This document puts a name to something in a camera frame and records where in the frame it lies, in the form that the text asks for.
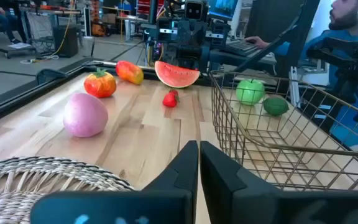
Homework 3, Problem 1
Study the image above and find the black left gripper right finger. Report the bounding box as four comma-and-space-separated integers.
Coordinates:
200, 141, 358, 224

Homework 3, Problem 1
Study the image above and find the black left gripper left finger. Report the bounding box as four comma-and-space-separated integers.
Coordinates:
29, 139, 200, 224

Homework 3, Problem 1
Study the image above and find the watermelon slice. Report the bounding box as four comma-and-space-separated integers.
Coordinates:
154, 60, 201, 89

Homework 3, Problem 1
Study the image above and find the red and yellow mango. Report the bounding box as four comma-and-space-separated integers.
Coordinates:
115, 60, 145, 86

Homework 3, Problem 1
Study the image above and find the metal wire basket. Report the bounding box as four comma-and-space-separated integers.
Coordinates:
208, 70, 358, 192

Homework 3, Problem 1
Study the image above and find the bright green apple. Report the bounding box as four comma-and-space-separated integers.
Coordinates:
236, 78, 266, 106

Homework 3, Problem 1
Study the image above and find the dark green avocado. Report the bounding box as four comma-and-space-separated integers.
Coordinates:
262, 96, 290, 117

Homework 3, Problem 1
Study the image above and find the orange-red tomato with green stem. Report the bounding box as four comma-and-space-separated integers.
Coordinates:
83, 67, 117, 99

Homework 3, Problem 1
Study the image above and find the pink round peach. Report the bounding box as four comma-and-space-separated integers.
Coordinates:
62, 92, 109, 138

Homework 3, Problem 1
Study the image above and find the computer monitor with blue screen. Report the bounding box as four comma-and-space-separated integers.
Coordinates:
208, 0, 239, 21

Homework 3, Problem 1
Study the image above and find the black computer keyboard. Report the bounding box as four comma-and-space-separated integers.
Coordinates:
222, 40, 260, 57

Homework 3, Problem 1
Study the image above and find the black computer tower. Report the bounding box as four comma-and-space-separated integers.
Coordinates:
53, 25, 79, 58

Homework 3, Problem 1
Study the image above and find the person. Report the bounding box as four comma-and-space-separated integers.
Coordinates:
244, 0, 358, 147
0, 6, 22, 44

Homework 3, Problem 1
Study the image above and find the round woven wicker placemat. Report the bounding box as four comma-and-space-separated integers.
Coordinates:
0, 156, 135, 224

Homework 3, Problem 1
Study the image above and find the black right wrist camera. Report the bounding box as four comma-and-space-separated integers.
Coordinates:
185, 1, 204, 21

